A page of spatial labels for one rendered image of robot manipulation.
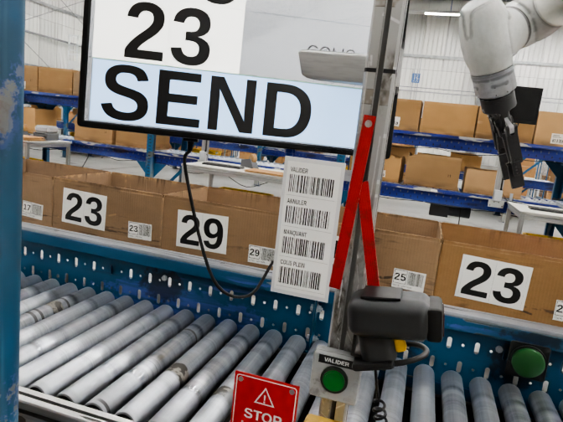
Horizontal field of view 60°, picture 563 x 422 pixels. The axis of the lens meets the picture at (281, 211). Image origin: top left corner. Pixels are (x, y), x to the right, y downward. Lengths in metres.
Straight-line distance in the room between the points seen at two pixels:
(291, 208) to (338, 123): 0.17
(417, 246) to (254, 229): 0.44
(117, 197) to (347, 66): 0.96
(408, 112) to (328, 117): 5.04
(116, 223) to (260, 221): 0.46
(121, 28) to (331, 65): 0.32
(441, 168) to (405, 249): 4.27
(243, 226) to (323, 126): 0.65
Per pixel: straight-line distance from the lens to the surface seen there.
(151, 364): 1.14
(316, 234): 0.68
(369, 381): 1.16
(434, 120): 5.78
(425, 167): 5.54
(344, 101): 0.78
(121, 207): 1.54
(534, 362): 1.30
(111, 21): 0.81
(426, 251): 1.28
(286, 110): 0.76
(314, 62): 0.77
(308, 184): 0.67
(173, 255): 1.42
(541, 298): 1.33
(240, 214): 1.36
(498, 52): 1.18
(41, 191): 1.72
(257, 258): 1.37
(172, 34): 0.79
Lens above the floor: 1.28
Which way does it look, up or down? 10 degrees down
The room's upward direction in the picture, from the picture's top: 6 degrees clockwise
